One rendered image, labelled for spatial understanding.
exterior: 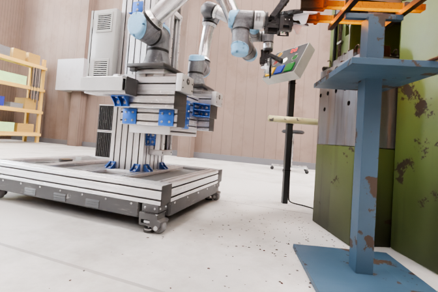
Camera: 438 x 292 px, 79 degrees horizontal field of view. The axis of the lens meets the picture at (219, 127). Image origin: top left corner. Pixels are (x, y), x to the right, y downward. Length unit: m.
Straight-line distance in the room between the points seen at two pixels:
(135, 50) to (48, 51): 7.11
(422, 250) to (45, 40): 8.85
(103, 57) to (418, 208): 1.84
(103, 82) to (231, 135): 4.16
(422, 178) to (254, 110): 4.19
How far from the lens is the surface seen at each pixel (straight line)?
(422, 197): 1.43
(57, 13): 8.98
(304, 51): 2.08
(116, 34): 1.90
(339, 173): 1.53
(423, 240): 1.45
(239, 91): 5.46
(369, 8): 1.23
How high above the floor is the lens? 0.47
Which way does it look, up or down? 2 degrees up
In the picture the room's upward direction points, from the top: 4 degrees clockwise
